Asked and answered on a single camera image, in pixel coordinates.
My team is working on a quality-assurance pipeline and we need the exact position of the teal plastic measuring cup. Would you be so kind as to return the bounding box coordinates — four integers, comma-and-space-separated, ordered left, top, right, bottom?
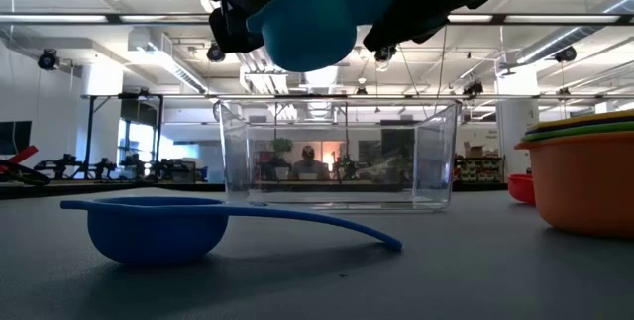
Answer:
245, 0, 397, 74

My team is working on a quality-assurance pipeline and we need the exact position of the red plastic measuring cup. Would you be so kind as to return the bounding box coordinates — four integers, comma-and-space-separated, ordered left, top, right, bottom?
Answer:
506, 172, 538, 207

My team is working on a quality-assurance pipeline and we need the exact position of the green plastic measuring cup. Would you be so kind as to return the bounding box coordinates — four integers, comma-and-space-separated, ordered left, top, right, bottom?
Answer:
519, 120, 634, 144

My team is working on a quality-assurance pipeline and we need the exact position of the purple plastic measuring cup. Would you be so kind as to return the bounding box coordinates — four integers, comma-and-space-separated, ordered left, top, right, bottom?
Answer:
524, 115, 634, 136

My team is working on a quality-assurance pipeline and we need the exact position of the blue plastic measuring cup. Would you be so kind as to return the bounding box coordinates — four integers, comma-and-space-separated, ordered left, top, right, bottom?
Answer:
59, 195, 404, 266

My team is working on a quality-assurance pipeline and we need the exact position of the yellow plastic measuring cup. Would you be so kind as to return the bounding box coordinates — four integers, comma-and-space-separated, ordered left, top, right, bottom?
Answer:
527, 109, 634, 131

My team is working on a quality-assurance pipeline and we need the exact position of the clear plastic basket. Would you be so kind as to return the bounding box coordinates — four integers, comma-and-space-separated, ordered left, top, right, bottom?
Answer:
213, 98, 463, 213

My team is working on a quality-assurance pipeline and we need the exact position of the green potted plant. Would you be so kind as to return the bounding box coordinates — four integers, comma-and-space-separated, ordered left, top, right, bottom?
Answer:
269, 137, 295, 180

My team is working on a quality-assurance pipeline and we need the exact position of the brown cardboard box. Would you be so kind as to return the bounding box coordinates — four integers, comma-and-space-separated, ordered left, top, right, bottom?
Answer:
462, 141, 486, 160

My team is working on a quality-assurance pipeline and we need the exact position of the person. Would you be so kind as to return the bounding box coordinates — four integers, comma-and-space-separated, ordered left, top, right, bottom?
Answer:
288, 144, 331, 182

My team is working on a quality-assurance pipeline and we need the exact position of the shelf with small bins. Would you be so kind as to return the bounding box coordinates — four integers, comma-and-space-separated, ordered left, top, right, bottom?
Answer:
454, 155, 504, 183

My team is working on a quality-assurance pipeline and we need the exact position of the red and black tool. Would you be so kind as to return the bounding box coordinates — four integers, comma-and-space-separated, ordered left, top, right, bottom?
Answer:
0, 144, 52, 187

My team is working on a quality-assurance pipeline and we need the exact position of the black ceiling camera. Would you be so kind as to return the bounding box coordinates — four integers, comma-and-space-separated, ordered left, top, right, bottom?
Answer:
553, 45, 579, 64
205, 42, 227, 64
373, 45, 397, 63
37, 48, 61, 72

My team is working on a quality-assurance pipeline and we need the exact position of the silver ventilation duct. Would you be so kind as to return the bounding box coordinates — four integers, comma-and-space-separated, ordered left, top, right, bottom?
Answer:
509, 0, 634, 66

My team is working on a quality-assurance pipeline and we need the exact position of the black metal frame stand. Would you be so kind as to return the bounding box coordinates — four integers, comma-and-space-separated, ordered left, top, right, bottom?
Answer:
80, 91, 165, 183

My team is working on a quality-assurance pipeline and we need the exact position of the black wall monitor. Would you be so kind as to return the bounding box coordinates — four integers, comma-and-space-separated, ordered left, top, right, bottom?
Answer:
0, 120, 33, 157

